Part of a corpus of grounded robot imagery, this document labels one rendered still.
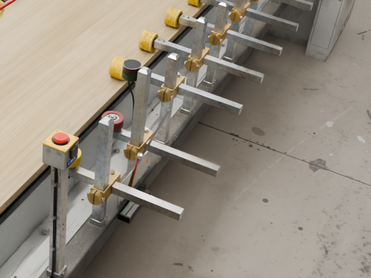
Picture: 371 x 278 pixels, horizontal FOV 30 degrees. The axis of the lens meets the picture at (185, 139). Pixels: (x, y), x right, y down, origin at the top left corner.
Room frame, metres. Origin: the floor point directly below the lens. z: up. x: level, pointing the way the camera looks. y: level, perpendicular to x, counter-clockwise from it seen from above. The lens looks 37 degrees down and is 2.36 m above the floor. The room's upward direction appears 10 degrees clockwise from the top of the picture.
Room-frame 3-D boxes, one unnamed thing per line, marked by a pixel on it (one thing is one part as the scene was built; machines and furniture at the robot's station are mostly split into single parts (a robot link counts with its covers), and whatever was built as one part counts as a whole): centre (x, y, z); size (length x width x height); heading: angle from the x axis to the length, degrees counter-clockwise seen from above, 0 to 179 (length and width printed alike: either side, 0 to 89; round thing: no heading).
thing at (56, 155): (1.40, 0.32, 1.18); 0.07 x 0.07 x 0.08; 72
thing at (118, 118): (1.96, 0.27, 0.85); 0.08 x 0.08 x 0.11
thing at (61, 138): (1.40, 0.32, 1.22); 0.04 x 0.04 x 0.02
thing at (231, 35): (2.63, -0.09, 0.95); 0.50 x 0.04 x 0.04; 72
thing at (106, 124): (1.65, 0.24, 0.89); 0.04 x 0.04 x 0.48; 72
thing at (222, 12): (2.60, -0.06, 0.86); 0.04 x 0.04 x 0.48; 72
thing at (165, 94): (2.15, 0.08, 0.95); 0.14 x 0.06 x 0.05; 162
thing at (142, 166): (1.85, 0.15, 0.75); 0.26 x 0.01 x 0.10; 162
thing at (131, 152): (1.91, 0.16, 0.85); 0.14 x 0.06 x 0.05; 162
